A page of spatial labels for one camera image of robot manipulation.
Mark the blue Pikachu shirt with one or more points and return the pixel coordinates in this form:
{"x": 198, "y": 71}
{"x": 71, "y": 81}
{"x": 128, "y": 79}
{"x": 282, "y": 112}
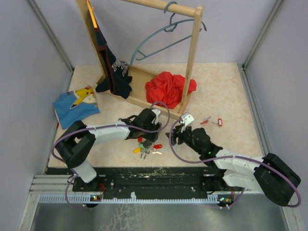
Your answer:
{"x": 75, "y": 105}

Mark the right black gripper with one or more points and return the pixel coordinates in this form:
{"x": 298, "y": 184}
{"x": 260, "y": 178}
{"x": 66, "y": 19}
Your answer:
{"x": 176, "y": 133}

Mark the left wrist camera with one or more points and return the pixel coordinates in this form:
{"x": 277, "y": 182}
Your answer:
{"x": 157, "y": 112}

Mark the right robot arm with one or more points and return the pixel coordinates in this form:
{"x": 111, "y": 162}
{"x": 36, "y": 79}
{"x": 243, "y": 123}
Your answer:
{"x": 268, "y": 175}

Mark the key with red handle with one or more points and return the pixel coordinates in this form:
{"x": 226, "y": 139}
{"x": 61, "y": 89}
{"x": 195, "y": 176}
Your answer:
{"x": 206, "y": 120}

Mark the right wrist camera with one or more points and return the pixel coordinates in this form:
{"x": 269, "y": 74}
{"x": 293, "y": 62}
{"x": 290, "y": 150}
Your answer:
{"x": 186, "y": 120}

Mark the teal plastic hanger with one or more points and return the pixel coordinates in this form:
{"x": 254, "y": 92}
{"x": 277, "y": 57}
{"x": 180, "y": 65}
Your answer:
{"x": 154, "y": 36}

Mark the wooden clothes rack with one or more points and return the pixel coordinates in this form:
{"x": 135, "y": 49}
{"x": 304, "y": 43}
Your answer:
{"x": 140, "y": 75}

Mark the key with red tag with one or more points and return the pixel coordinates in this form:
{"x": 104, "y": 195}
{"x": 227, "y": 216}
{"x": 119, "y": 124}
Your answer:
{"x": 219, "y": 122}
{"x": 155, "y": 149}

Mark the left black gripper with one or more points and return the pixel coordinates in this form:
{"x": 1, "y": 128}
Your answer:
{"x": 152, "y": 136}

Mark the grey key organiser plate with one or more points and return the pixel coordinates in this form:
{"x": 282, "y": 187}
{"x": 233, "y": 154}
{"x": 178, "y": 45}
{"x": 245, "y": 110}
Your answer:
{"x": 146, "y": 144}

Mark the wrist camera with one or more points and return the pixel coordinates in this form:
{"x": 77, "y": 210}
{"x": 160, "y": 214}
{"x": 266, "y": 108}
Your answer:
{"x": 186, "y": 120}
{"x": 157, "y": 112}

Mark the red crumpled cloth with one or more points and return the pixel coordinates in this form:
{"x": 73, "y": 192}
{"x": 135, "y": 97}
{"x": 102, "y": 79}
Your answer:
{"x": 166, "y": 88}

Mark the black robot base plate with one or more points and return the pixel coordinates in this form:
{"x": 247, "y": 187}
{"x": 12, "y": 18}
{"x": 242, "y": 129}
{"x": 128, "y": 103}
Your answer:
{"x": 151, "y": 183}

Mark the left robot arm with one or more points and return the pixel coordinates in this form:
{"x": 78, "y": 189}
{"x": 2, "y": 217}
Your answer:
{"x": 75, "y": 144}

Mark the navy blue shirt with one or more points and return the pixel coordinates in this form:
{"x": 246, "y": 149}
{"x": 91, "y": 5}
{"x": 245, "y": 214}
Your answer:
{"x": 117, "y": 78}

